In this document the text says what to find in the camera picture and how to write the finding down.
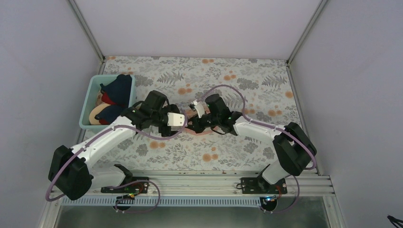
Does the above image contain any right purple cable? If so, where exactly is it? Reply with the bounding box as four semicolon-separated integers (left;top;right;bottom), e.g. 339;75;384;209
201;84;317;214

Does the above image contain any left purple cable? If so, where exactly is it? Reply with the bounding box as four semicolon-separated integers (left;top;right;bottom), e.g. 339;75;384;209
46;109;189;202

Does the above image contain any aluminium front rail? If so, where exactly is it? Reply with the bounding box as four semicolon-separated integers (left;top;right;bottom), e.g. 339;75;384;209
50;170;335;198

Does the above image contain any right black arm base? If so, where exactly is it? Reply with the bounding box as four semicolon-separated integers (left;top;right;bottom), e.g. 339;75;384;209
236;177;288;211

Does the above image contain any navy beige bra lower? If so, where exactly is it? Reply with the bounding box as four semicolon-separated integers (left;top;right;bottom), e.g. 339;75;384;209
89;103;125;125

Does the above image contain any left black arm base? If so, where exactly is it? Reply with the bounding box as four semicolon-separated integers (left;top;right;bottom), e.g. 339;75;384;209
101;177;149;204

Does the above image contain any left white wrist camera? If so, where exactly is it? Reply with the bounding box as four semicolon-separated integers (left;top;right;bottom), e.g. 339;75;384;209
167;112;186;127

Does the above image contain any peach floral mesh laundry bag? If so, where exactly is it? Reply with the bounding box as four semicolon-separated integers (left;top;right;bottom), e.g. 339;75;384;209
185;106;216;135

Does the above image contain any purple cable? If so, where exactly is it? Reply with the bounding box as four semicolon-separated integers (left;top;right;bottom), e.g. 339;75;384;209
46;109;189;202
201;84;317;214

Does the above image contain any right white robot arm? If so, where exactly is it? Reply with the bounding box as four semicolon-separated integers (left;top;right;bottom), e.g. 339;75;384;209
188;94;317;193

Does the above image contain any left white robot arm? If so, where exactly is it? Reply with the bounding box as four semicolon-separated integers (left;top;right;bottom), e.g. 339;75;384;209
45;90;187;201

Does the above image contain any floral patterned table mat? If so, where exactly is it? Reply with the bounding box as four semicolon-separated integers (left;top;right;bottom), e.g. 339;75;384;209
96;56;300;171

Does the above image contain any light blue plastic bin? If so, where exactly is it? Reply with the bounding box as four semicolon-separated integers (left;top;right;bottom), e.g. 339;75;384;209
79;75;136;131

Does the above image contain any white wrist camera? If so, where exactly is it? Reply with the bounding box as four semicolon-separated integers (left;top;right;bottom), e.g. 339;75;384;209
167;112;186;127
189;100;206;118

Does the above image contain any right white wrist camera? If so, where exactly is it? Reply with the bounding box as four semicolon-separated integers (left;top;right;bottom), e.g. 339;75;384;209
189;100;206;118

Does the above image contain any navy red bra upper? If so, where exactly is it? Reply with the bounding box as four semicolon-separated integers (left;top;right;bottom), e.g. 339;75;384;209
100;74;132;107

